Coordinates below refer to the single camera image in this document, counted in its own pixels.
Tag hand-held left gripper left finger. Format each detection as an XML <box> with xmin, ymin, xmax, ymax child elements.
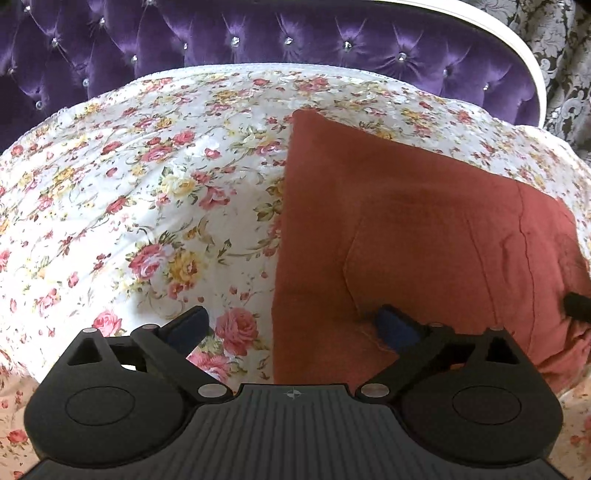
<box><xmin>67</xmin><ymin>305</ymin><xmax>234</xmax><ymax>401</ymax></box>

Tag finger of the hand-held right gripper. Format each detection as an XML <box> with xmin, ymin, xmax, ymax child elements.
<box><xmin>564</xmin><ymin>291</ymin><xmax>591</xmax><ymax>320</ymax></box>

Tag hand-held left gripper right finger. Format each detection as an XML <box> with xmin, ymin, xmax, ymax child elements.
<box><xmin>355</xmin><ymin>304</ymin><xmax>527</xmax><ymax>400</ymax></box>

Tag red pants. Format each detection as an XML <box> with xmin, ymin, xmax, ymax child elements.
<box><xmin>271</xmin><ymin>109</ymin><xmax>591</xmax><ymax>396</ymax></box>

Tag floral bed sheet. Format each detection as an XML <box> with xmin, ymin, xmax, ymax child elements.
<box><xmin>0</xmin><ymin>63</ymin><xmax>591</xmax><ymax>480</ymax></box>

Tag purple tufted headboard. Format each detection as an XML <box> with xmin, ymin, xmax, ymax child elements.
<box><xmin>0</xmin><ymin>0</ymin><xmax>542</xmax><ymax>153</ymax></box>

